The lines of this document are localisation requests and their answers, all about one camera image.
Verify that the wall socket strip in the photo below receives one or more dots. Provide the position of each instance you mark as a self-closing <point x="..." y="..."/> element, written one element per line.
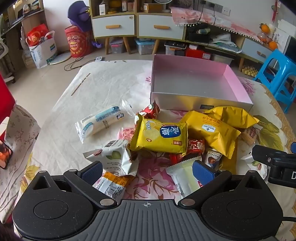
<point x="215" y="5"/>

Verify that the wooden desk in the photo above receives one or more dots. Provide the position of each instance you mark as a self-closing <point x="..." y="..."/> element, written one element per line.
<point x="30" y="20"/>

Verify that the white round floor plate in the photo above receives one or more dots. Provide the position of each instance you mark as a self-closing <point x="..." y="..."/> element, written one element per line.
<point x="61" y="59"/>

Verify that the wooden cabinet white drawer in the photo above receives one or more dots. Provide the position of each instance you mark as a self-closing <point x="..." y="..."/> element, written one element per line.
<point x="160" y="27"/>
<point x="113" y="26"/>

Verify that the small white device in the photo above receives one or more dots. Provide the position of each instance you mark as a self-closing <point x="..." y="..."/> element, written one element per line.
<point x="99" y="58"/>

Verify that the clear wafer packet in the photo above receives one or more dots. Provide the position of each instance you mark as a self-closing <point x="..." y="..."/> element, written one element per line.
<point x="249" y="135"/>

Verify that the yellow snack packet blue logo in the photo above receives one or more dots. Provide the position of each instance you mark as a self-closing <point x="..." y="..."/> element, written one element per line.
<point x="212" y="132"/>

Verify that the white patterned cloth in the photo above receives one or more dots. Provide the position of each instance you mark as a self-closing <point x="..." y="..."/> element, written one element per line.
<point x="18" y="129"/>

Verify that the white shopping bag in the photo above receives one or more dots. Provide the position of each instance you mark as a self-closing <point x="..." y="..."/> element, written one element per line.
<point x="44" y="53"/>

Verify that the smartphone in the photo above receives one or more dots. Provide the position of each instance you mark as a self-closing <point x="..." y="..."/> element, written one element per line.
<point x="5" y="154"/>

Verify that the red box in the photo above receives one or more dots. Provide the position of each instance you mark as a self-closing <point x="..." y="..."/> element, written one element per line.
<point x="198" y="54"/>

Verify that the brown cardboard box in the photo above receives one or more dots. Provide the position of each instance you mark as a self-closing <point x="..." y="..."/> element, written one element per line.
<point x="152" y="8"/>

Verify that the pink cardboard box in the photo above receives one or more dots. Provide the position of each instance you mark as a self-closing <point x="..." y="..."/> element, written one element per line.
<point x="189" y="76"/>

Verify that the small white carton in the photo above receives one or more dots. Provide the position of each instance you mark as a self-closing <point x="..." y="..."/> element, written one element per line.
<point x="104" y="8"/>

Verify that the purple plush toy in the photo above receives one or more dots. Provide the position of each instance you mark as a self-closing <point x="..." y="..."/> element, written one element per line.
<point x="79" y="16"/>

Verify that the red hanging ornament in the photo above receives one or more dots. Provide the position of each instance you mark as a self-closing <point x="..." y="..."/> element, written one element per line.
<point x="275" y="10"/>

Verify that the clear grey storage box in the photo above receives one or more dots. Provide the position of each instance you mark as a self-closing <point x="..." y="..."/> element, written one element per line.
<point x="117" y="46"/>

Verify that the clear jar of oranges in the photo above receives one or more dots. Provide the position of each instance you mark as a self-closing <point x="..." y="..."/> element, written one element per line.
<point x="262" y="37"/>

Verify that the pale green white packet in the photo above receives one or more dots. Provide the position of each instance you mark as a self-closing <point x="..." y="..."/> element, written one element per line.
<point x="182" y="178"/>

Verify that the black monitor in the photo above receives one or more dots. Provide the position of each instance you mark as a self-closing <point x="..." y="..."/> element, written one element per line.
<point x="291" y="48"/>

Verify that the black bag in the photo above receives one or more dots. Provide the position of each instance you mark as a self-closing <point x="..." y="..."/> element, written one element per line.
<point x="198" y="34"/>

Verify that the white blue roll cake packet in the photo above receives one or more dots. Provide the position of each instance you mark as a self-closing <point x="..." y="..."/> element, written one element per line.
<point x="101" y="120"/>

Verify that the pile of papers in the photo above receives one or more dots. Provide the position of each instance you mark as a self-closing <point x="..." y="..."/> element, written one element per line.
<point x="225" y="42"/>

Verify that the red gift bag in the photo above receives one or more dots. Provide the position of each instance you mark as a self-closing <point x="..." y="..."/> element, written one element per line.
<point x="37" y="34"/>

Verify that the white office chair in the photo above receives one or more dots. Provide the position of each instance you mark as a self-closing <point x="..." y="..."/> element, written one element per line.
<point x="3" y="45"/>

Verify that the yellow chips packet blue label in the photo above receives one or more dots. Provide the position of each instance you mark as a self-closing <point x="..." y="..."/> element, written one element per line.
<point x="161" y="136"/>

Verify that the pink floral cloth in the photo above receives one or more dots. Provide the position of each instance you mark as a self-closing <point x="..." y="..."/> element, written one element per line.
<point x="222" y="20"/>

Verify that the blue plastic stool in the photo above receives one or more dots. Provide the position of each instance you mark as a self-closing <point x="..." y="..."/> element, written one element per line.
<point x="277" y="71"/>

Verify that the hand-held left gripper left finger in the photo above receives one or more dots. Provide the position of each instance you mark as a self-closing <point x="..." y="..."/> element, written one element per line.
<point x="92" y="172"/>

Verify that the white orange snack packet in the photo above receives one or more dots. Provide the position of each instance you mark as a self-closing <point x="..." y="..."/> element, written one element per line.
<point x="111" y="185"/>

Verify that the white storage box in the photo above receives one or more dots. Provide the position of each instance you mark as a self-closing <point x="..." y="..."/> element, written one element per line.
<point x="174" y="49"/>

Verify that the clear storage box blue lid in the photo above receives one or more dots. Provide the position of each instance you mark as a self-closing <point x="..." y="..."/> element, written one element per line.
<point x="144" y="47"/>

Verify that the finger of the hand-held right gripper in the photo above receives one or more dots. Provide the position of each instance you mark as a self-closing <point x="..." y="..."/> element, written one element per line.
<point x="266" y="154"/>

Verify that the red packet white characters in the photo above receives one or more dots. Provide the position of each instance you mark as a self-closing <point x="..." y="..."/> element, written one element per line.
<point x="195" y="146"/>

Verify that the orange fruit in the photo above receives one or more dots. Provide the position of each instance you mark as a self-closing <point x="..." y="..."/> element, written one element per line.
<point x="264" y="28"/>
<point x="272" y="45"/>

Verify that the small white fan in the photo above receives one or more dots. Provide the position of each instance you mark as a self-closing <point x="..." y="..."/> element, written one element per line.
<point x="161" y="3"/>

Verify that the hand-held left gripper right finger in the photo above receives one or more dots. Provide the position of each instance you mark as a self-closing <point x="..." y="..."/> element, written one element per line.
<point x="203" y="173"/>

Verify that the clear plastic storage box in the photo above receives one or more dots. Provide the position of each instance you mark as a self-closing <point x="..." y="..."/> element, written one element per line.
<point x="223" y="59"/>

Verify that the white black printed packet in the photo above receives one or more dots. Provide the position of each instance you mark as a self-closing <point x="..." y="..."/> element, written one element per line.
<point x="252" y="162"/>

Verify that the white chocolate picture packet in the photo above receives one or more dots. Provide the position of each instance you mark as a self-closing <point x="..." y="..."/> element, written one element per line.
<point x="211" y="160"/>

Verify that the red chair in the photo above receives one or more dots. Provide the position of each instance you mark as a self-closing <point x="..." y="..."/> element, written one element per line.
<point x="5" y="99"/>

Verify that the plain yellow puffy packet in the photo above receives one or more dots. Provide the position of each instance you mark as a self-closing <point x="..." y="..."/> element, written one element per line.
<point x="235" y="117"/>

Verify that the small red snack packet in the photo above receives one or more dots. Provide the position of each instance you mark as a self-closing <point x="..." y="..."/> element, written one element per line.
<point x="149" y="112"/>

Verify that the white green snack packet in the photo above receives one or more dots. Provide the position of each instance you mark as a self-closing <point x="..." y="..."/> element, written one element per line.
<point x="113" y="157"/>

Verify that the pink snack packet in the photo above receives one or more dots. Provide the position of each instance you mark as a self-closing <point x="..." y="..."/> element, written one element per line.
<point x="126" y="134"/>

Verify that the red cylindrical bag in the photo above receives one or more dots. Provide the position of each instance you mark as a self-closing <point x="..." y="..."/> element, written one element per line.
<point x="77" y="44"/>

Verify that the floral tablecloth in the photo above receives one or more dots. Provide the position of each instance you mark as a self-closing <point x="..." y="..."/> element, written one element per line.
<point x="104" y="76"/>

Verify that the yellow egg tray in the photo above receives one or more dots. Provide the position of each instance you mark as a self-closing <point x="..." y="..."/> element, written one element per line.
<point x="250" y="71"/>

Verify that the low wooden tv stand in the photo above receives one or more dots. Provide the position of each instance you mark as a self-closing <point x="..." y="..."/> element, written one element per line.
<point x="256" y="49"/>

